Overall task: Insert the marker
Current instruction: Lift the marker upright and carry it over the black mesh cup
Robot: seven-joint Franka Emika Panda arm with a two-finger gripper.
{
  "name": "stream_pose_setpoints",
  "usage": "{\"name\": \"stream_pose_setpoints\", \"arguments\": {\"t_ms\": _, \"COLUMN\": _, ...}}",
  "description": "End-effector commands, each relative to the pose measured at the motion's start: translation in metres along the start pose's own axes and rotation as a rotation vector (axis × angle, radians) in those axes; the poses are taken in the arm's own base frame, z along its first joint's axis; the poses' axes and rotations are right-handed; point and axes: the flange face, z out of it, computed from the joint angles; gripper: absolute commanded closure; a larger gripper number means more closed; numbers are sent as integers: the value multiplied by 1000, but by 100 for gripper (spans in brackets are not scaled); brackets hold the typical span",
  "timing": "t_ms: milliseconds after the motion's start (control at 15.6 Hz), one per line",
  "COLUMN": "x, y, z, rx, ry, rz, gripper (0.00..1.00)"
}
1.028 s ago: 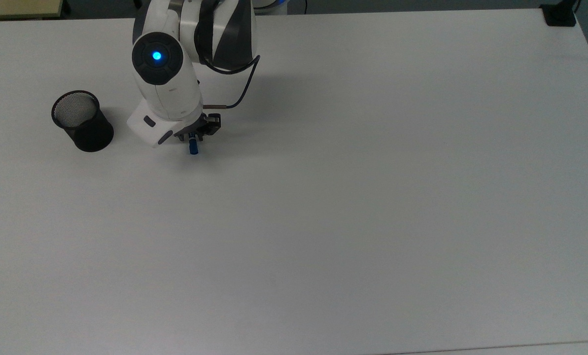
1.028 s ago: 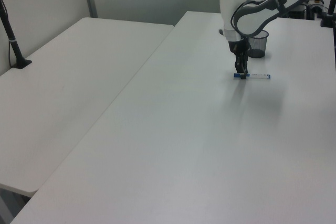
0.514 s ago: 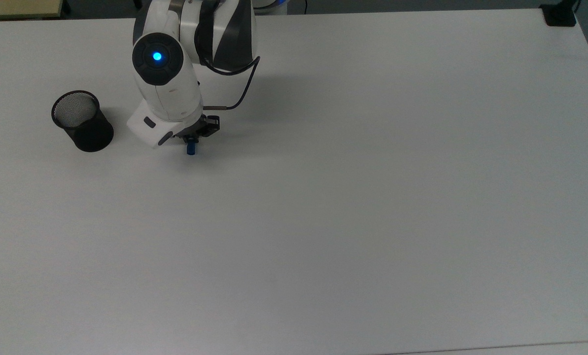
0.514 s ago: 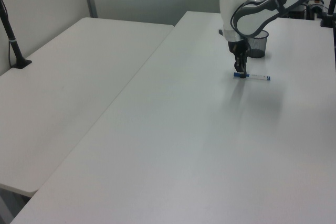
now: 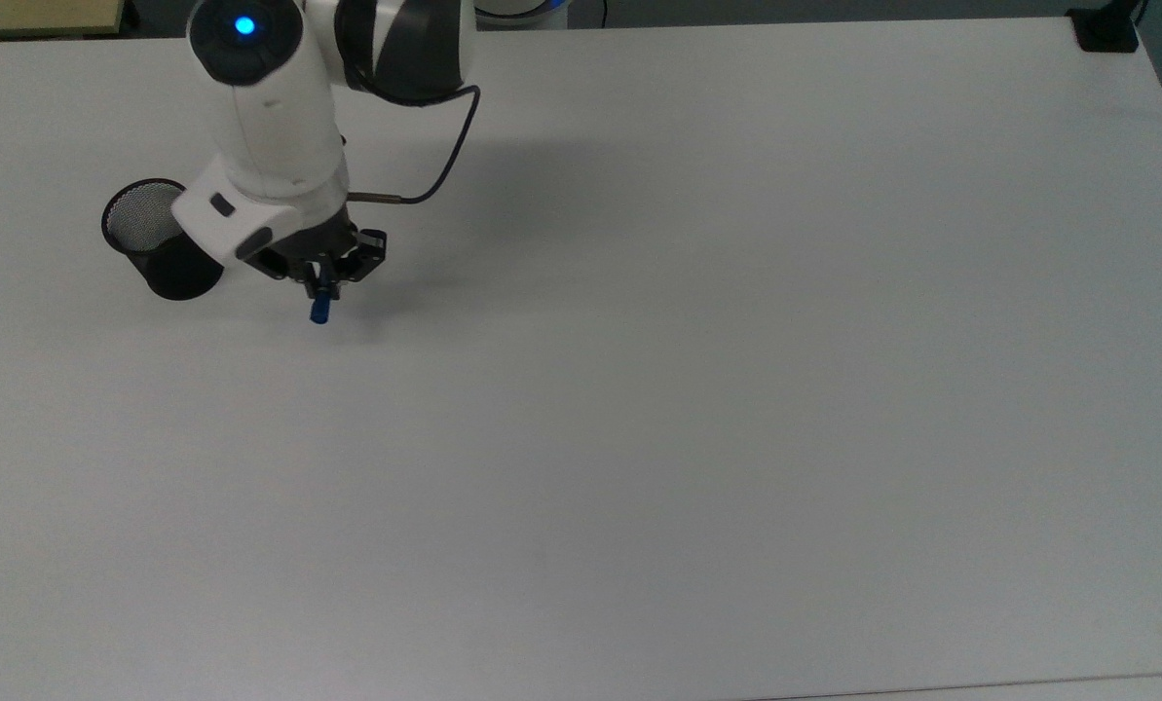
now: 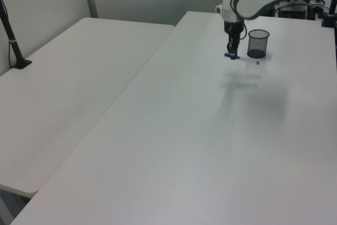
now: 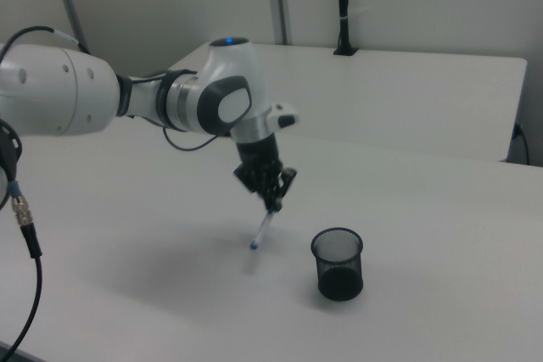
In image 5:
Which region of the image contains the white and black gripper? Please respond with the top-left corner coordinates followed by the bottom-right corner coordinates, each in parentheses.
top-left (170, 154), bottom-right (389, 301)

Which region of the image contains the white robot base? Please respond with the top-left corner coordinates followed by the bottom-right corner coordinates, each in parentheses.
top-left (473, 0), bottom-right (574, 31)

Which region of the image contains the black mesh pen cup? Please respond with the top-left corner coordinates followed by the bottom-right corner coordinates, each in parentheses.
top-left (101, 178), bottom-right (226, 301)

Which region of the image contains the yellow wooden table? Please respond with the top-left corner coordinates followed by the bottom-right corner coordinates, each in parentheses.
top-left (0, 0), bottom-right (126, 40)

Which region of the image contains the black table clamp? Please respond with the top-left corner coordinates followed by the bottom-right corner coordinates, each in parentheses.
top-left (1067, 0), bottom-right (1148, 54)

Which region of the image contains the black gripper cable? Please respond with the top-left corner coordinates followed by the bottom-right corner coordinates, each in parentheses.
top-left (345, 84), bottom-right (483, 206)

